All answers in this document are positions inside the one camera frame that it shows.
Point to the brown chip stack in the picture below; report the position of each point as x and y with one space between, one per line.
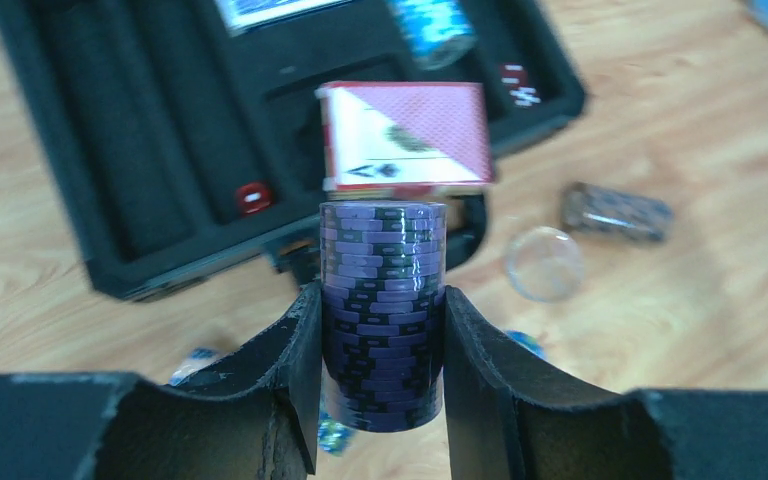
590 209

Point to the black poker set case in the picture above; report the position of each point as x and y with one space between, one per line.
152 114

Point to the clear round dealer button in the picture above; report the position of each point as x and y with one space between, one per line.
544 264

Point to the purple chip stack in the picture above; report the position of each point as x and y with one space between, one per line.
383 266

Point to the red playing card box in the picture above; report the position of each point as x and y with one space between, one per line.
387 138

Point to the light blue chip stack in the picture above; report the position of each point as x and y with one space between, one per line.
437 32

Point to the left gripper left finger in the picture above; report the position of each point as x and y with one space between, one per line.
252 414

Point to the dark red die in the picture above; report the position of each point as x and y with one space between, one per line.
515 79

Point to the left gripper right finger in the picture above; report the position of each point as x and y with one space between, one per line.
512 415

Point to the blue playing card deck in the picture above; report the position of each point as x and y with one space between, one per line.
242 15

